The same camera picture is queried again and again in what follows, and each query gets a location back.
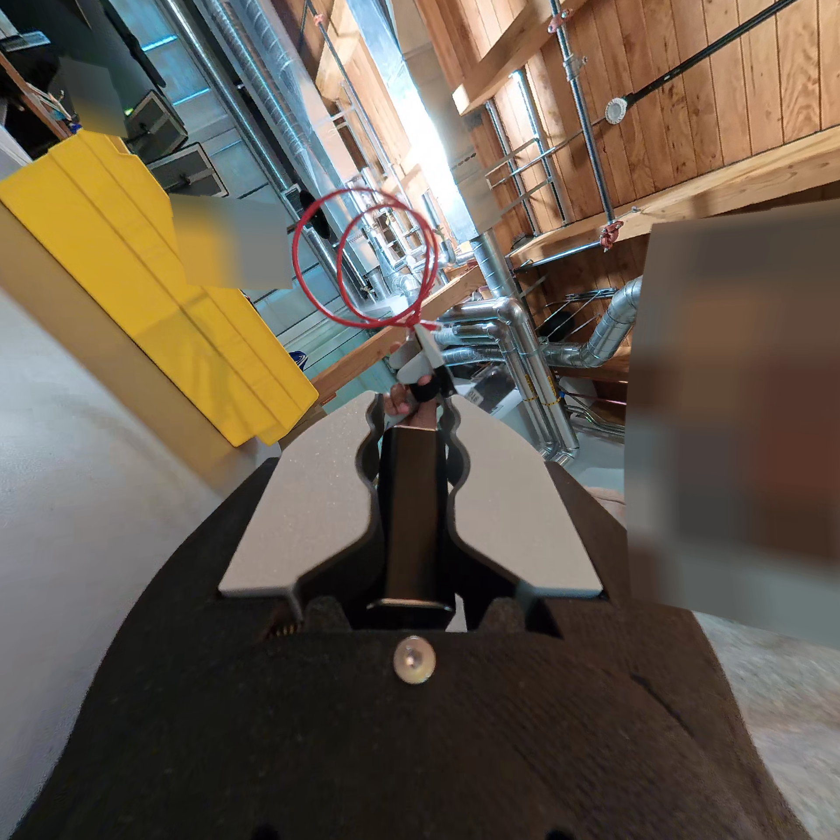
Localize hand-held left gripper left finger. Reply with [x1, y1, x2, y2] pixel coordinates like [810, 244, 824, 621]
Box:
[217, 392, 383, 598]

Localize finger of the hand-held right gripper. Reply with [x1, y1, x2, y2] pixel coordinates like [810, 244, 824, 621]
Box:
[412, 323, 445, 370]

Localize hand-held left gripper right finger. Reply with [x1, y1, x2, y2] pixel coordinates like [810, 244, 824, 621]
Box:
[446, 395, 605, 599]

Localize red ethernet cable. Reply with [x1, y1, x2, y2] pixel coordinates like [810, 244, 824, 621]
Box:
[292, 187, 442, 332]

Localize black ethernet adapter box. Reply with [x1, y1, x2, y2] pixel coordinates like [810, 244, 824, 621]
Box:
[366, 423, 455, 611]

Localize yellow storage bin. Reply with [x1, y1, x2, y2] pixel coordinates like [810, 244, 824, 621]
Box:
[0, 129, 320, 448]

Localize person's right hand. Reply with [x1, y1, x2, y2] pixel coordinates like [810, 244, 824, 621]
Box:
[382, 340, 439, 429]

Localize wooden beam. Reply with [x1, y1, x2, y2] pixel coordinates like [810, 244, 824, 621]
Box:
[311, 262, 487, 401]

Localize silver ventilation pipes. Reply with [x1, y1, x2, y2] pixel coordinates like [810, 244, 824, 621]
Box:
[433, 276, 644, 463]

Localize person's grey zip sweatshirt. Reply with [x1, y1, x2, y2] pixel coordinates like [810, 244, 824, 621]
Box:
[689, 607, 840, 840]

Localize spiral silver duct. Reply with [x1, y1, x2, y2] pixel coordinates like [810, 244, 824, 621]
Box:
[164, 0, 342, 296]

